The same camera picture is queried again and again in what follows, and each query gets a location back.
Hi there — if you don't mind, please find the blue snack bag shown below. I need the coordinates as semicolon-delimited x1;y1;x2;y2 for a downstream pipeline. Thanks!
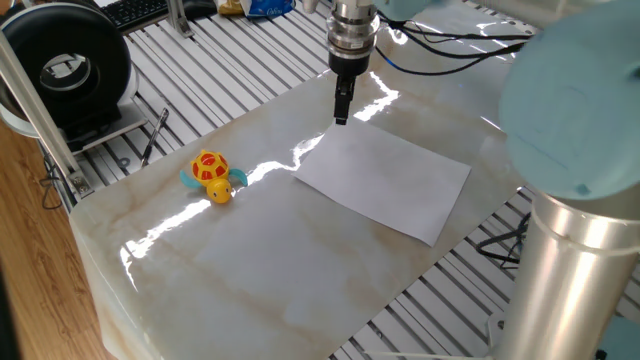
239;0;297;19

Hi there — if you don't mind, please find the yellow red toy turtle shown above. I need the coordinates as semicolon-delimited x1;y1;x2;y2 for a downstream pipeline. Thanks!
179;149;250;205

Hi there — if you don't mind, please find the metal mounting plate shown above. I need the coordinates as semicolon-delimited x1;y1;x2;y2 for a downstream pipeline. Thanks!
486;309;507;352

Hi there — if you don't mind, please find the black pen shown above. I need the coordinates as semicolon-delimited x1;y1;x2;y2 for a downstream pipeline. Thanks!
140;107;170;168

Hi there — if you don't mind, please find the black round blower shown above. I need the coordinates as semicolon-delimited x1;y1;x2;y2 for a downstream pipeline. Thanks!
0;1;139;151

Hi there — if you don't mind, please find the black keyboard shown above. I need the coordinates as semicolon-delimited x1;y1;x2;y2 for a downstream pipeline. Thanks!
99;0;171;34

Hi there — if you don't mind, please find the grey base plate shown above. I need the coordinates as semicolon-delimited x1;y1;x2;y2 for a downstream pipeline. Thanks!
64;102;149;154

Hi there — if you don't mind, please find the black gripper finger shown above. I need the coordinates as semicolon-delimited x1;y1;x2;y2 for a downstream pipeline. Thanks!
344;75;358;126
333;75;348;126

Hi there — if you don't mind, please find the yellow snack bag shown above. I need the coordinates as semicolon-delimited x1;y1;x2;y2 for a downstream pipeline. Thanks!
217;0;247;17

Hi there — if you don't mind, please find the white paper sheet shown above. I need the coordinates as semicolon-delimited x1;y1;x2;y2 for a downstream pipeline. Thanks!
291;119;473;248

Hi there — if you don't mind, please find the black floor cable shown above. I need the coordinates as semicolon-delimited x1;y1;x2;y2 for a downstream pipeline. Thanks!
38;153;64;211

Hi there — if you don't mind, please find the black computer mouse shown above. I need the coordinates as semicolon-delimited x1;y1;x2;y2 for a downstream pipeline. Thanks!
182;0;219;22

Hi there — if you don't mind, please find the black cable under arm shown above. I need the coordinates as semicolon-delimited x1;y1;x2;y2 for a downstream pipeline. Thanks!
474;211;532;270

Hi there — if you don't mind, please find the aluminium frame post with bracket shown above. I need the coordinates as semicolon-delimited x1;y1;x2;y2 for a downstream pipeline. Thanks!
0;29;95;201

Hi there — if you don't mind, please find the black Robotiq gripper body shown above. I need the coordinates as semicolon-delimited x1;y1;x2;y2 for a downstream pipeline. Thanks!
327;46;374;79

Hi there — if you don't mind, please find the short aluminium post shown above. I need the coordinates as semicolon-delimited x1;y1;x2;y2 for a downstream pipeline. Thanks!
164;0;196;39

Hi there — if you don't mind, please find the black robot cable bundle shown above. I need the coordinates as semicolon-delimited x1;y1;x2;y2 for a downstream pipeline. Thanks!
374;9;534;78

